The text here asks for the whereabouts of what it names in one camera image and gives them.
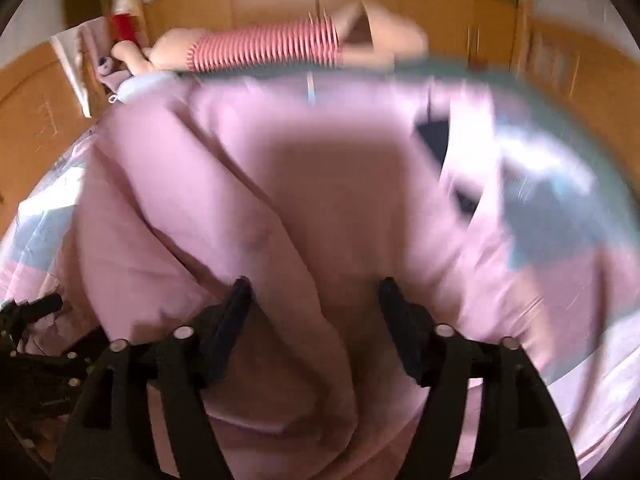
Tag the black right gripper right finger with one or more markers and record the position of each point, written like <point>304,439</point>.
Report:
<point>520,434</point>

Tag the wooden headboard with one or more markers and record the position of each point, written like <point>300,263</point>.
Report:
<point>595,82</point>

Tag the patchwork pink duvet cover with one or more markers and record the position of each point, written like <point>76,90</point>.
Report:
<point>582,265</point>

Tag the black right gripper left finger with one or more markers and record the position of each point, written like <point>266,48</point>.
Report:
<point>109,435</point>

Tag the green bed sheet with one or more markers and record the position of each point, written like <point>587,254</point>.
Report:
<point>544,142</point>

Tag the pink cloth on chair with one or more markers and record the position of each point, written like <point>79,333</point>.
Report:
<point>90,41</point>

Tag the wooden wardrobe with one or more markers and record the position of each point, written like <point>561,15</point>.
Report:
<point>477,33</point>

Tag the striped plush doll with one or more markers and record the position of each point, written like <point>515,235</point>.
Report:
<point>360,34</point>

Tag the light blue pillow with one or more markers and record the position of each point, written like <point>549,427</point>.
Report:
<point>140,85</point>

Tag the pink black puffer jacket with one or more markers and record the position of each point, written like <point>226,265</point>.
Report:
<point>197,185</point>

